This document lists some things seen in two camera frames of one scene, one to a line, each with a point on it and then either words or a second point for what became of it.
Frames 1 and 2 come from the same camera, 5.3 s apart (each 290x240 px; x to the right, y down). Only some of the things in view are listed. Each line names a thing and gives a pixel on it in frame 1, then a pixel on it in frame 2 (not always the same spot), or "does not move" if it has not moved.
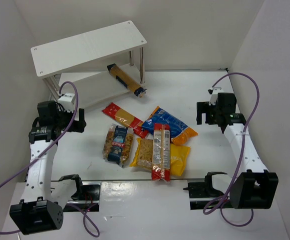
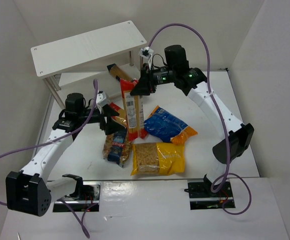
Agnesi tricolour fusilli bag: [118, 144] does not move
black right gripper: [203, 113] -> [149, 80]
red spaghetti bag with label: [160, 168] -> [134, 107]
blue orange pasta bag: [179, 131] does not move
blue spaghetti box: [127, 81] does not move
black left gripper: [77, 122] -> [104, 119]
